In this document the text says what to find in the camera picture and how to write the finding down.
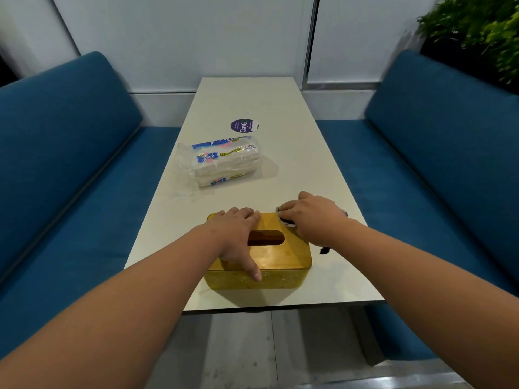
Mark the person's left hand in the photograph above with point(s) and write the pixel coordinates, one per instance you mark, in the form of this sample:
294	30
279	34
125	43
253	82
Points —
231	234

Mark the person's right hand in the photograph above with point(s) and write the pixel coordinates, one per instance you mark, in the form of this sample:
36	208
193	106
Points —
318	220

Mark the person's left thumb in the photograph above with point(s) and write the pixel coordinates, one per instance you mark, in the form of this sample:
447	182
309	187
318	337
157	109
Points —
251	268

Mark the person's right fingers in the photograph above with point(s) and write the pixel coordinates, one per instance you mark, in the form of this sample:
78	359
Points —
292	204

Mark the yellow tissue box wooden lid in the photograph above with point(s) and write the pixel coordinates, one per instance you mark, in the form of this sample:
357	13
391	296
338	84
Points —
284	257

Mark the person's left forearm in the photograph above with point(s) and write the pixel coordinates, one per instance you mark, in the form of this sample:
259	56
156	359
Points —
121	311

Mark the person's right forearm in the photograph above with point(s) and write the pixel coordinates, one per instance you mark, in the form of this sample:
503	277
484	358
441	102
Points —
429	295

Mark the clear plastic tissue packet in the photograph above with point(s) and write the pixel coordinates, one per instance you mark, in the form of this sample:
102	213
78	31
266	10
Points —
225	164

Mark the round purple sticker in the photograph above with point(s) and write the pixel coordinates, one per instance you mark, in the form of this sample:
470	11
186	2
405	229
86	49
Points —
244	125

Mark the grey table leg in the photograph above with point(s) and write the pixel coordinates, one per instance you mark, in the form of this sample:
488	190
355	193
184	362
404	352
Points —
367	334

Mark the blue upholstered sofa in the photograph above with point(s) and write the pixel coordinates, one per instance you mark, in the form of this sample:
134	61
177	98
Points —
442	149
69	157

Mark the black planter box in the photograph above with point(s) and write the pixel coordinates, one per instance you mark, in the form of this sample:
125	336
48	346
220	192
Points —
446	56

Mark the green leafy plant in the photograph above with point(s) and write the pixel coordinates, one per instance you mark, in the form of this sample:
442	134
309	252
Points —
482	24

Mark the metal wall trim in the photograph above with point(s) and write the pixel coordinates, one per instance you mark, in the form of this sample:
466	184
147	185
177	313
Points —
310	40

